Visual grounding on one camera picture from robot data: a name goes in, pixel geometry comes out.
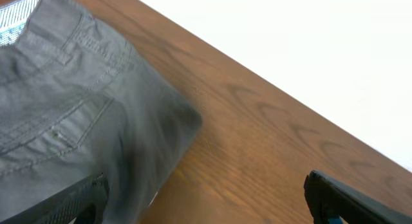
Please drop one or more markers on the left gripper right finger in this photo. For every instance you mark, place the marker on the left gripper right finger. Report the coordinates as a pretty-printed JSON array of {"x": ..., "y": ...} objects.
[{"x": 333, "y": 202}]

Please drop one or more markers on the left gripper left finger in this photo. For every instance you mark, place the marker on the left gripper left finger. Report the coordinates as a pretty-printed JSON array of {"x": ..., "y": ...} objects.
[{"x": 82, "y": 203}]

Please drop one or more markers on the grey shorts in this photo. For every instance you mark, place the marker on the grey shorts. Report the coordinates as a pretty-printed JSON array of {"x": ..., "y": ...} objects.
[{"x": 77, "y": 99}]

